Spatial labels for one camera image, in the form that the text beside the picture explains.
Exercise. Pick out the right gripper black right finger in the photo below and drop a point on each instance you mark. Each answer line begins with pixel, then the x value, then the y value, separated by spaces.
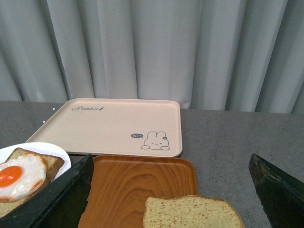
pixel 281 195

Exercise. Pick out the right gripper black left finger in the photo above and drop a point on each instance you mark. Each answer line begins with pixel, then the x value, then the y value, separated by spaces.
pixel 60 204

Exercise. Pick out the white round plate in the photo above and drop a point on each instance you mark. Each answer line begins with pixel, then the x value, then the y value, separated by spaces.
pixel 42 148

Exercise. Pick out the bread slice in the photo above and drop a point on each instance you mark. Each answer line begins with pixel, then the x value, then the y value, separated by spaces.
pixel 53 165
pixel 190 212

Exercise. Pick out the fried egg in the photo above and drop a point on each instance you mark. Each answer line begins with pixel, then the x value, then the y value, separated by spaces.
pixel 21 177

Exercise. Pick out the brown wooden tray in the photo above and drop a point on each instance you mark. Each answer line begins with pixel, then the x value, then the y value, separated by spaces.
pixel 121 184

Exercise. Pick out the grey curtain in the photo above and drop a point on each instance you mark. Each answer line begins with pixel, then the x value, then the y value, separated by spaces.
pixel 238 55

